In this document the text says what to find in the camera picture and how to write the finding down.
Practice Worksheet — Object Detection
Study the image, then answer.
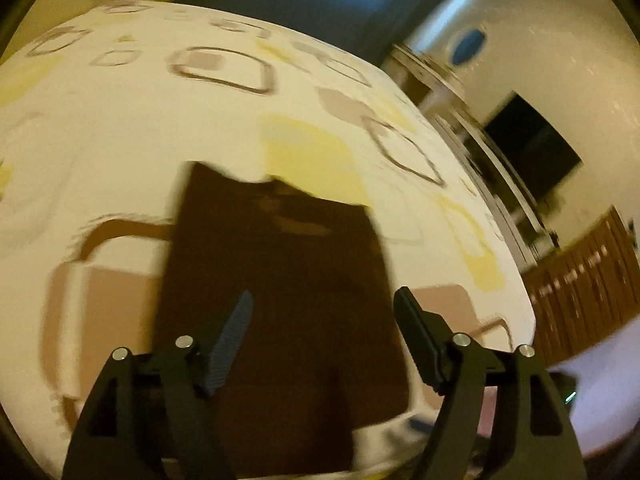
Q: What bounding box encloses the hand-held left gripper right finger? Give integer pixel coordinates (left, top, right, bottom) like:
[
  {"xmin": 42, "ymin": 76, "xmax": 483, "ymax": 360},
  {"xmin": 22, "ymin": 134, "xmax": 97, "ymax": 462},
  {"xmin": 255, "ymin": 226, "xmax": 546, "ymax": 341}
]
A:
[{"xmin": 392, "ymin": 285, "xmax": 590, "ymax": 480}]

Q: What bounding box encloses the dark blue curtain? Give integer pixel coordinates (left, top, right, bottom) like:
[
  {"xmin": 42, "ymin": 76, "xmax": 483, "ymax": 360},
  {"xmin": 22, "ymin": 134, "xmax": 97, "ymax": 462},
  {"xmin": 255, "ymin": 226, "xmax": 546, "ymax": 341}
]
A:
[{"xmin": 177, "ymin": 0, "xmax": 488, "ymax": 68}]

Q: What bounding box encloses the bed with patterned sheet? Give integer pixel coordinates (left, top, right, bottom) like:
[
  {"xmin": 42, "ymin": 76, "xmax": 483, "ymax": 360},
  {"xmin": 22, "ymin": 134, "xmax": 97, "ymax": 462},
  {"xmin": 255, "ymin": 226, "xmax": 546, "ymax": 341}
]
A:
[{"xmin": 0, "ymin": 0, "xmax": 538, "ymax": 480}]

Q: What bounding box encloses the white television stand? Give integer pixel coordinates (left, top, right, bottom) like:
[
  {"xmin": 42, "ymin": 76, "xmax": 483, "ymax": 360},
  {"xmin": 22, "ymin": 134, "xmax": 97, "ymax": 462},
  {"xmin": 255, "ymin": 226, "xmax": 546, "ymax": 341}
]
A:
[{"xmin": 430, "ymin": 105, "xmax": 556, "ymax": 276}]

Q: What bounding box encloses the white vanity table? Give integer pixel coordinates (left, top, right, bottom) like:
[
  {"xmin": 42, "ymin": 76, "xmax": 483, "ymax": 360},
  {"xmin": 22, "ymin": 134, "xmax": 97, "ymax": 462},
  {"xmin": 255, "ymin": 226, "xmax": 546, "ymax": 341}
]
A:
[{"xmin": 385, "ymin": 42, "xmax": 468, "ymax": 111}]

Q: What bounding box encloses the black flat television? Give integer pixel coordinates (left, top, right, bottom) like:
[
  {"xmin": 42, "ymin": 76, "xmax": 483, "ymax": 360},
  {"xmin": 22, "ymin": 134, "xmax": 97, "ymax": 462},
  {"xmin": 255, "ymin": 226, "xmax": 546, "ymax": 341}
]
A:
[{"xmin": 482, "ymin": 91, "xmax": 583, "ymax": 201}]

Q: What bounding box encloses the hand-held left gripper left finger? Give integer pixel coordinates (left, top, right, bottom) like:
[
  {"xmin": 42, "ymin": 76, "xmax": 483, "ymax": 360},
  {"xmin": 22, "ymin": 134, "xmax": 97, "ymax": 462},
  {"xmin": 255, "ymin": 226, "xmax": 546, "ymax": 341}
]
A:
[{"xmin": 61, "ymin": 289, "xmax": 255, "ymax": 480}]

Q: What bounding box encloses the brown argyle sweater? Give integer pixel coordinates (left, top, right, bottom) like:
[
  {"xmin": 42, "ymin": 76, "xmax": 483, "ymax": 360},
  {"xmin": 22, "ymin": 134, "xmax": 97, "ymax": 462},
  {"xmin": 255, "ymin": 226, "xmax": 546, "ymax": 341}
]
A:
[{"xmin": 155, "ymin": 160, "xmax": 416, "ymax": 466}]

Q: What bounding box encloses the oval white vanity mirror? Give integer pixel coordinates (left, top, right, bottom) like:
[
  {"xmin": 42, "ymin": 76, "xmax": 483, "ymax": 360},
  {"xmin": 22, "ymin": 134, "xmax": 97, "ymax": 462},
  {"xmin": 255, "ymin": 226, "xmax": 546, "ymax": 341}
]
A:
[{"xmin": 452, "ymin": 27, "xmax": 488, "ymax": 66}]

